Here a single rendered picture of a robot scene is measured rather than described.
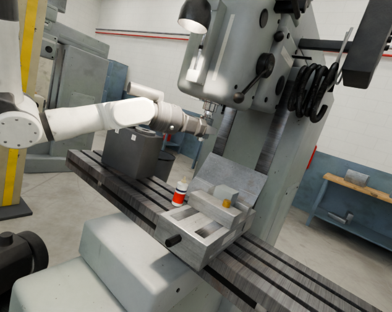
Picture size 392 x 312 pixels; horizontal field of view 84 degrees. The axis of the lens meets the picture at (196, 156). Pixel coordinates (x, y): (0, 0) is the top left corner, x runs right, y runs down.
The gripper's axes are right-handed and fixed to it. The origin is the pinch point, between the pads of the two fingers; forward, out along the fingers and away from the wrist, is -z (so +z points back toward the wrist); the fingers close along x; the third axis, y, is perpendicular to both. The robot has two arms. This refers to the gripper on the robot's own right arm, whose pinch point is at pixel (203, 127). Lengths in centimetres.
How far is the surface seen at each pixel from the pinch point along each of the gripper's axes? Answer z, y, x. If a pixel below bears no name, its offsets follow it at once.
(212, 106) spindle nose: 0.8, -7.2, -2.3
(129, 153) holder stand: 13.2, 20.0, 27.3
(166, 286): 13.1, 38.0, -23.4
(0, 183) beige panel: 68, 98, 157
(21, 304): 42, 51, -8
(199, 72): 11.2, -14.3, -6.6
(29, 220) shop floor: 45, 123, 141
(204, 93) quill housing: 7.1, -10.0, -5.3
